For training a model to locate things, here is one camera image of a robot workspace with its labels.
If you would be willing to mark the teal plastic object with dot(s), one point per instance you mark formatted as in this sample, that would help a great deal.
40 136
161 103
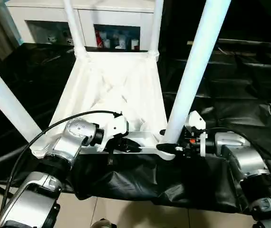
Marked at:
13 23

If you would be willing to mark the white glass-door cabinet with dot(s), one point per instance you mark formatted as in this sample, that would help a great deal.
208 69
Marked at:
92 16

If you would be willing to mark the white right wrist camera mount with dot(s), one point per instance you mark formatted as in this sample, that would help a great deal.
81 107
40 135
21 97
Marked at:
197 128

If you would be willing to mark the black table mat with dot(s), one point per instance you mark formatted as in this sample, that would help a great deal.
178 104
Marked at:
240 95

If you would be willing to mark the white plastic table top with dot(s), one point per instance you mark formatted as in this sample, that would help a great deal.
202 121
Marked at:
111 90

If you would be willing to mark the white plastic table leg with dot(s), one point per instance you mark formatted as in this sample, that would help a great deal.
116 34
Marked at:
73 28
155 28
7 95
197 66

